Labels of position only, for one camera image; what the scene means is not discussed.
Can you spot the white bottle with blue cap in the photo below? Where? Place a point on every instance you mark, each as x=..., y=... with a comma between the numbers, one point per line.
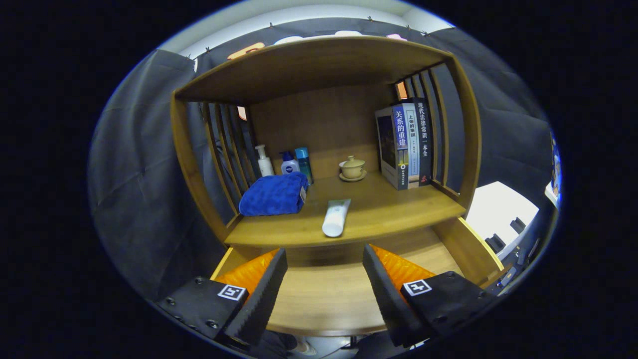
x=290, y=167

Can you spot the black backdrop cloth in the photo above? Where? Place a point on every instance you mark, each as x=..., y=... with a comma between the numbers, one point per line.
x=139, y=149

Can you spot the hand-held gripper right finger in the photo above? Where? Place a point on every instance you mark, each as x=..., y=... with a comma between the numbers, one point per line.
x=386, y=299

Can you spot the white side shelf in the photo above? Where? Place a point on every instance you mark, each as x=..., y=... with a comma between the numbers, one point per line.
x=550, y=192

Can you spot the wooden drawer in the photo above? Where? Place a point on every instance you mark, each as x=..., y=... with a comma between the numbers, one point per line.
x=324, y=299

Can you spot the blue folded towel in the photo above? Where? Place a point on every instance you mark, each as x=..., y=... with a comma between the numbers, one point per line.
x=271, y=197

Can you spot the black book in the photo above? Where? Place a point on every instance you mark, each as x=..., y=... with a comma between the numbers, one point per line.
x=424, y=139

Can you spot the dark equipment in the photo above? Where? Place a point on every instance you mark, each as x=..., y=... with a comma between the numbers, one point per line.
x=521, y=257

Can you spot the pale blue book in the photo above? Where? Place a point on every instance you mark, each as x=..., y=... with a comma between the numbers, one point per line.
x=413, y=144

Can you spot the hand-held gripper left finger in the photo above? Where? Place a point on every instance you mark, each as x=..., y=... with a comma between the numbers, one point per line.
x=261, y=299

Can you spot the white cream tube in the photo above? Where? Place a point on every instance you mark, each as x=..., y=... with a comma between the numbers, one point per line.
x=336, y=219

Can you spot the white pump bottle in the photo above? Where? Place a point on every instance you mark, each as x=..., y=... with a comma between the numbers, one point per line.
x=265, y=164

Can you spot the wooden countertop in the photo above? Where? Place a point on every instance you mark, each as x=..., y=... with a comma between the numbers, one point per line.
x=379, y=209

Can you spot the teal bottle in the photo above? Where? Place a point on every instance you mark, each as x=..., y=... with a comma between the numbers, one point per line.
x=302, y=159

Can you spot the white box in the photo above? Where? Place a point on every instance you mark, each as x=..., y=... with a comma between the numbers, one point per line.
x=493, y=209

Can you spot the wooden cabinet with shelf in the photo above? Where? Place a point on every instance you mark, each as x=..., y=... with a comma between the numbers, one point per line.
x=319, y=124

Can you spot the person's shoe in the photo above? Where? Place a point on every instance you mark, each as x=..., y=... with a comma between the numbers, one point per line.
x=304, y=346

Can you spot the person's leg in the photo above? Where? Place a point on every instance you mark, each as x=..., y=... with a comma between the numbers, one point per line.
x=374, y=346

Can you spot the beige lidded teacup with saucer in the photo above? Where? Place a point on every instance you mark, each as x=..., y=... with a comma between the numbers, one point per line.
x=353, y=169

